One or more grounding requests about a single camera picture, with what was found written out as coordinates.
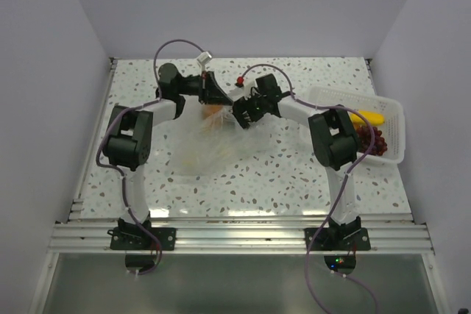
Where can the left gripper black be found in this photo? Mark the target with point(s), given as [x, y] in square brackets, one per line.
[210, 93]

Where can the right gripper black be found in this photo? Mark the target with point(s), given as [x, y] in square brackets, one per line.
[241, 106]

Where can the orange fake pineapple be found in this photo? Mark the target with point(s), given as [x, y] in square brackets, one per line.
[215, 119]

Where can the clear printed plastic bag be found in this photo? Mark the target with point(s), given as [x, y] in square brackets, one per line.
[197, 153]

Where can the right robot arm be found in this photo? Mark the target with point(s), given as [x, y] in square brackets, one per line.
[333, 137]

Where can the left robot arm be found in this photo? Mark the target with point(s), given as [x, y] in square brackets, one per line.
[127, 143]

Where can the red fake grapes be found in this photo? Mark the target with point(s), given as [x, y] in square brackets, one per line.
[380, 146]

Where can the yellow fake mango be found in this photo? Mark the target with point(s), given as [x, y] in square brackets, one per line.
[375, 119]

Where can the white plastic basket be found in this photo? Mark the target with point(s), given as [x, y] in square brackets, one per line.
[386, 115]

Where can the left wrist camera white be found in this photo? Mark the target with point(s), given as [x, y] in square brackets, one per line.
[204, 58]

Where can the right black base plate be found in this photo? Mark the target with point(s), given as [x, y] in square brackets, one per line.
[338, 237]

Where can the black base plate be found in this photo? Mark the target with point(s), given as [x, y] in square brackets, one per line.
[338, 237]
[131, 237]

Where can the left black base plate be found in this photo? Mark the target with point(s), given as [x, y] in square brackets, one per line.
[131, 237]

